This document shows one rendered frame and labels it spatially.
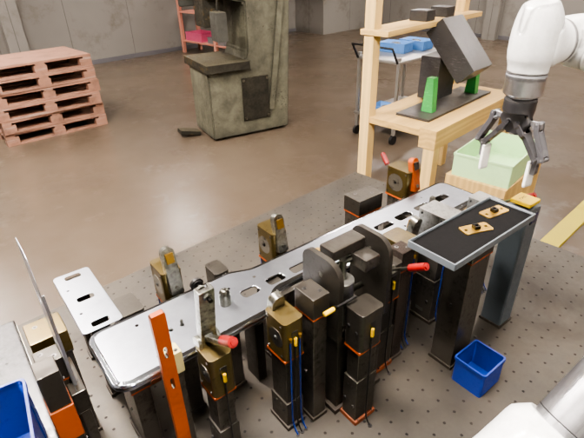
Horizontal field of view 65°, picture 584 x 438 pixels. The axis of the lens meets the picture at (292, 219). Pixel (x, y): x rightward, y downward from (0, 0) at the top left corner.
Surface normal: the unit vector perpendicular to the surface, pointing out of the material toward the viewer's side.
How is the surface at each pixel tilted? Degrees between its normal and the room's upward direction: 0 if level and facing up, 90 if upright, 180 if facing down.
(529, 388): 0
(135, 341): 0
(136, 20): 90
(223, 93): 90
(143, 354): 0
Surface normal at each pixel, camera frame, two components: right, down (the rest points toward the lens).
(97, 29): 0.68, 0.35
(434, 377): -0.02, -0.87
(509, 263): -0.79, 0.32
